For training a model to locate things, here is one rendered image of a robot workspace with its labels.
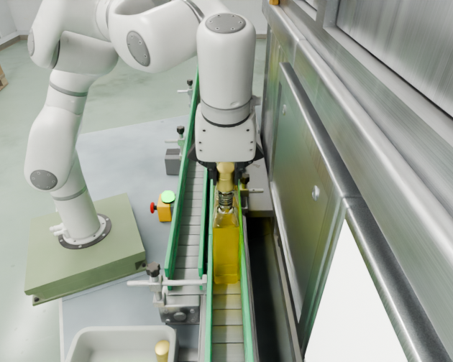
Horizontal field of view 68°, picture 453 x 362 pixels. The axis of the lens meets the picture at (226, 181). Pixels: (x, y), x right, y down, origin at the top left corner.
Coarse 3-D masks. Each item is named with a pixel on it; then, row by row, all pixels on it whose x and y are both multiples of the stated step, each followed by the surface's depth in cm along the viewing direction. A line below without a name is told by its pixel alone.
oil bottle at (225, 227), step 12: (216, 216) 67; (228, 216) 67; (216, 228) 68; (228, 228) 68; (216, 240) 70; (228, 240) 70; (216, 252) 72; (228, 252) 72; (216, 264) 75; (228, 264) 75; (216, 276) 77; (228, 276) 77
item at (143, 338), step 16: (80, 336) 73; (96, 336) 75; (112, 336) 75; (128, 336) 75; (144, 336) 75; (160, 336) 75; (80, 352) 73; (96, 352) 77; (112, 352) 77; (128, 352) 77; (144, 352) 77
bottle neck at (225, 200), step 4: (220, 192) 65; (224, 192) 67; (228, 192) 67; (232, 192) 65; (220, 196) 65; (224, 196) 65; (228, 196) 65; (232, 196) 66; (220, 200) 66; (224, 200) 65; (228, 200) 65; (232, 200) 67; (220, 204) 66; (224, 204) 66; (228, 204) 66; (220, 208) 67; (224, 208) 66; (228, 208) 67; (232, 208) 68; (220, 212) 68; (224, 212) 67; (228, 212) 67
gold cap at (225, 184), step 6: (216, 168) 62; (222, 168) 62; (228, 168) 62; (216, 174) 63; (222, 174) 61; (228, 174) 61; (216, 180) 64; (222, 180) 62; (228, 180) 62; (216, 186) 64; (222, 186) 63; (228, 186) 63
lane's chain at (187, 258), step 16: (192, 144) 131; (192, 160) 122; (192, 176) 114; (192, 192) 107; (192, 208) 101; (192, 224) 95; (192, 240) 90; (176, 256) 86; (192, 256) 86; (176, 272) 82; (192, 272) 82; (176, 288) 78; (192, 288) 78
